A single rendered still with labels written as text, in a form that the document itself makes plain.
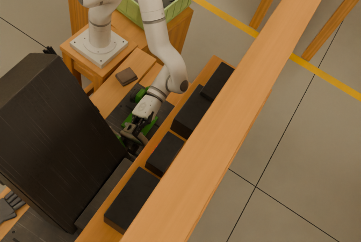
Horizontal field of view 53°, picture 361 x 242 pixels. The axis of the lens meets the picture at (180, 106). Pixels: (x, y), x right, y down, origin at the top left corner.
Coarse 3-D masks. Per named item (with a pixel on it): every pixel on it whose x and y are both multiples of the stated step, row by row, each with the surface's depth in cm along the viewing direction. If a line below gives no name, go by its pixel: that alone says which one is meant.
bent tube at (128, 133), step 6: (126, 126) 146; (132, 126) 143; (120, 132) 168; (126, 132) 166; (126, 138) 165; (132, 138) 161; (138, 138) 146; (144, 138) 148; (138, 144) 158; (144, 144) 150
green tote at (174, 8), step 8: (128, 0) 219; (176, 0) 224; (184, 0) 234; (120, 8) 230; (128, 8) 225; (136, 8) 219; (168, 8) 220; (176, 8) 232; (184, 8) 242; (128, 16) 230; (136, 16) 224; (168, 16) 230; (136, 24) 230
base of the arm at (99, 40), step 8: (88, 32) 208; (96, 32) 192; (104, 32) 193; (88, 40) 205; (96, 40) 198; (104, 40) 199; (112, 40) 208; (88, 48) 202; (96, 48) 203; (104, 48) 204; (112, 48) 205
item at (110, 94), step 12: (132, 60) 203; (144, 60) 204; (144, 72) 200; (108, 84) 192; (120, 84) 194; (132, 84) 195; (96, 96) 187; (108, 96) 189; (120, 96) 190; (108, 108) 185; (0, 228) 149; (0, 240) 147
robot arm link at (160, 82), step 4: (164, 64) 151; (164, 68) 149; (160, 72) 149; (164, 72) 148; (168, 72) 147; (156, 76) 150; (160, 76) 148; (164, 76) 146; (168, 76) 145; (156, 80) 147; (160, 80) 146; (164, 80) 146; (152, 84) 148; (156, 84) 146; (160, 84) 146; (164, 84) 146; (156, 88) 146; (160, 88) 146; (164, 88) 146; (164, 92) 146; (168, 92) 148
